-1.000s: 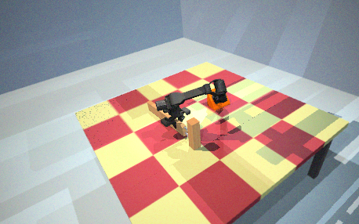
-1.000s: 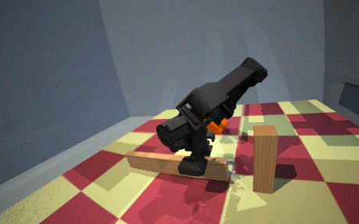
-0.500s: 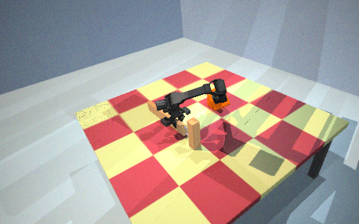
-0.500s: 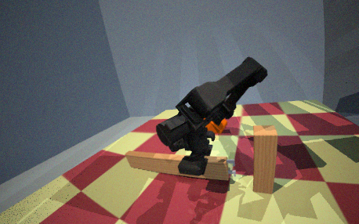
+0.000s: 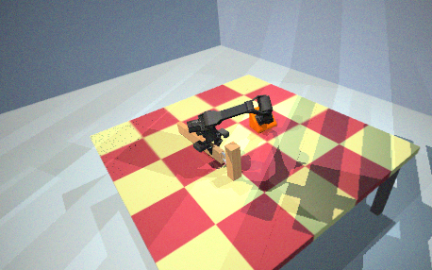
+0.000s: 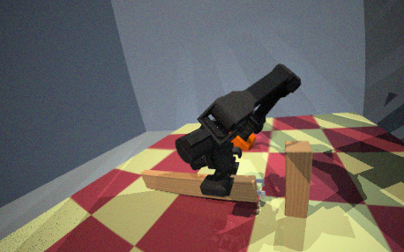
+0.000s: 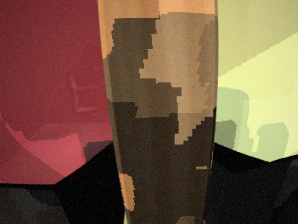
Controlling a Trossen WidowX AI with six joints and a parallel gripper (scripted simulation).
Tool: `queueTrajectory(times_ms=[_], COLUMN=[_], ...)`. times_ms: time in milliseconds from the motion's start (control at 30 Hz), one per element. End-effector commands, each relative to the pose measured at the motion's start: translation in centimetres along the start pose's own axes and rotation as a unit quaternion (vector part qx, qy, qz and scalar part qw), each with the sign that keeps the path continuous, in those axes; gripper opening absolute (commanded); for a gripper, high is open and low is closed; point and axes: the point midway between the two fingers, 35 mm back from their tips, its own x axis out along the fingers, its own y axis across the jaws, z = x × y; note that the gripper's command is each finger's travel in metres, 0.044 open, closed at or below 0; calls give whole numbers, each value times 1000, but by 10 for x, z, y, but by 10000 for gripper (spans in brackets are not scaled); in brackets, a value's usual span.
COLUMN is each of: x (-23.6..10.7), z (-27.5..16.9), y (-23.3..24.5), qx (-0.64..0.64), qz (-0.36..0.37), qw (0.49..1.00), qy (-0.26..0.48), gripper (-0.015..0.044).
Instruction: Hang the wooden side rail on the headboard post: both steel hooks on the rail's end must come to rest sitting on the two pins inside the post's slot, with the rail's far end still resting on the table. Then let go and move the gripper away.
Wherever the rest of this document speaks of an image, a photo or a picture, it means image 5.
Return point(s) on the brown wooden post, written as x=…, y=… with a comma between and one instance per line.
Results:
x=233, y=160

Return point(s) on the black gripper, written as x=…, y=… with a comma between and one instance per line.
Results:
x=211, y=136

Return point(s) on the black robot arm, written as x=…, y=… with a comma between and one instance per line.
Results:
x=209, y=119

